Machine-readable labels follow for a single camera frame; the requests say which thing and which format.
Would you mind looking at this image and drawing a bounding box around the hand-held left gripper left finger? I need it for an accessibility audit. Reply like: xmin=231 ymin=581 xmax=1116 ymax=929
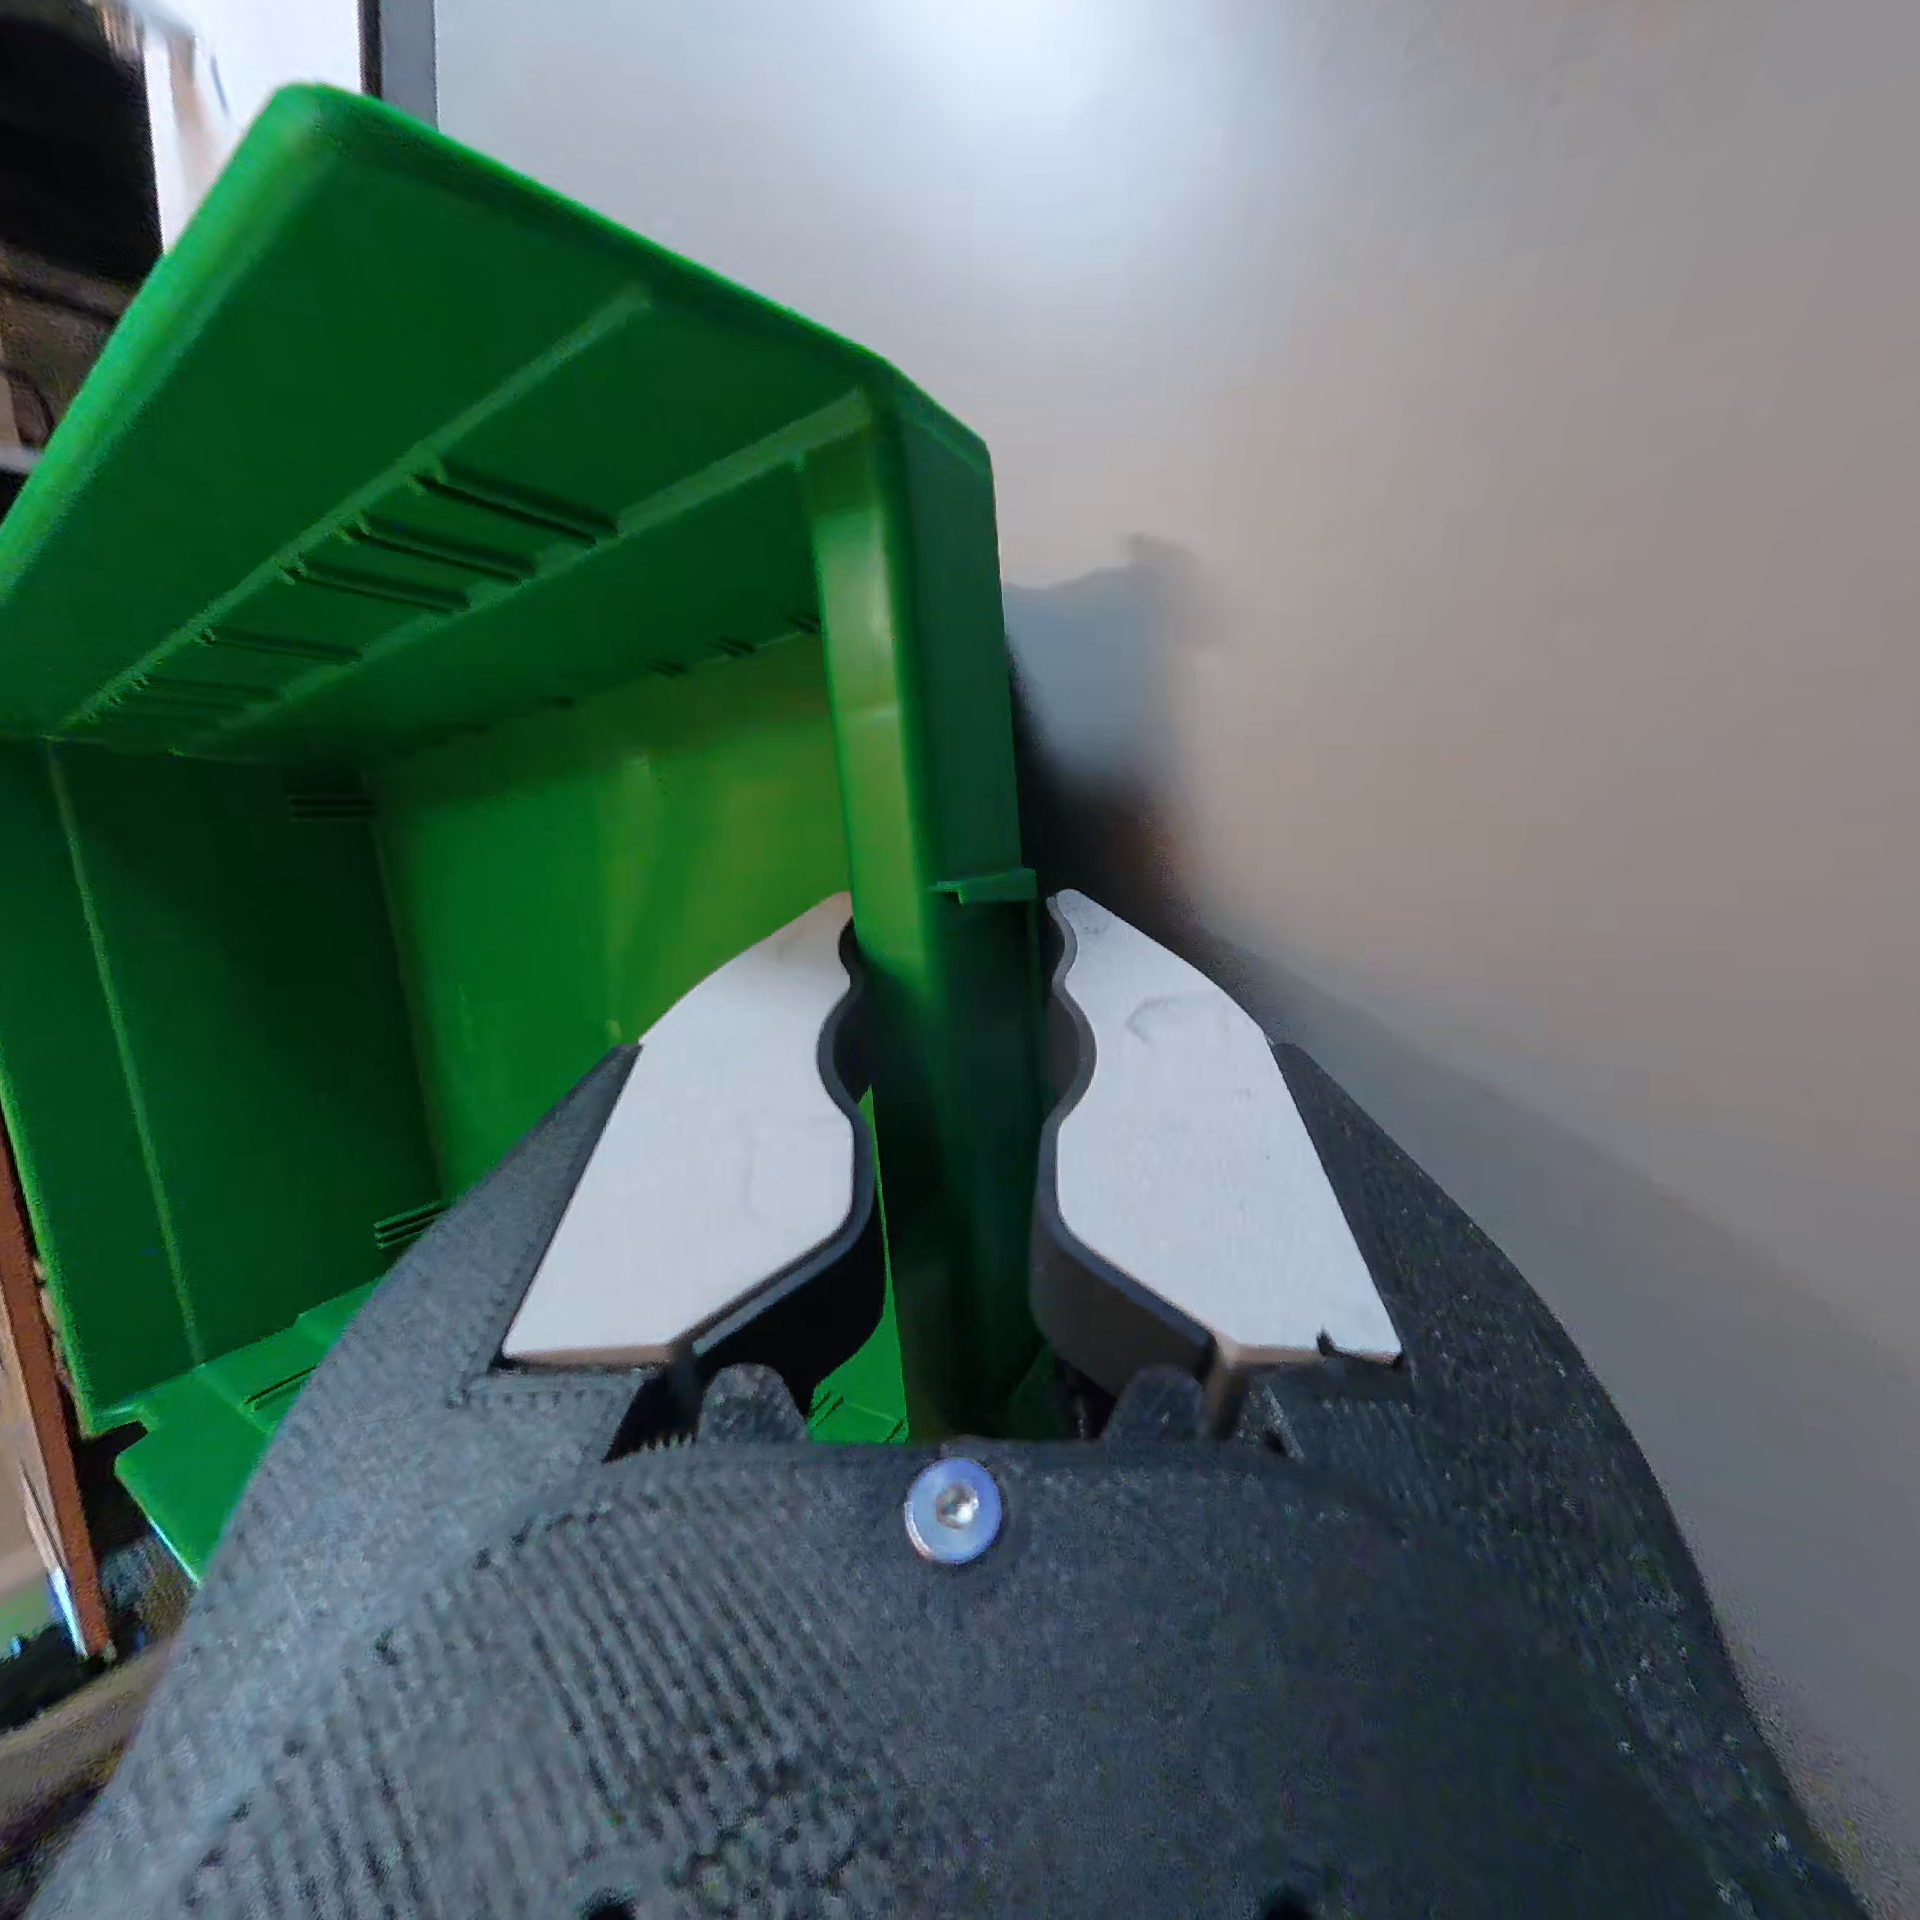
xmin=500 ymin=892 xmax=892 ymax=1414

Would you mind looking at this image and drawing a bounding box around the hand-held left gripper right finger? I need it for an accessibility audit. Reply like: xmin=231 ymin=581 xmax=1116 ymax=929
xmin=1027 ymin=889 xmax=1408 ymax=1430

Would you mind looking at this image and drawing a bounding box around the green plastic bin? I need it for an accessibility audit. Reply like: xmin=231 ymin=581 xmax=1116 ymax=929
xmin=0 ymin=83 xmax=1047 ymax=1580

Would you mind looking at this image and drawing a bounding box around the grey desk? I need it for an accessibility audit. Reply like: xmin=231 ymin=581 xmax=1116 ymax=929
xmin=435 ymin=0 xmax=1920 ymax=1892

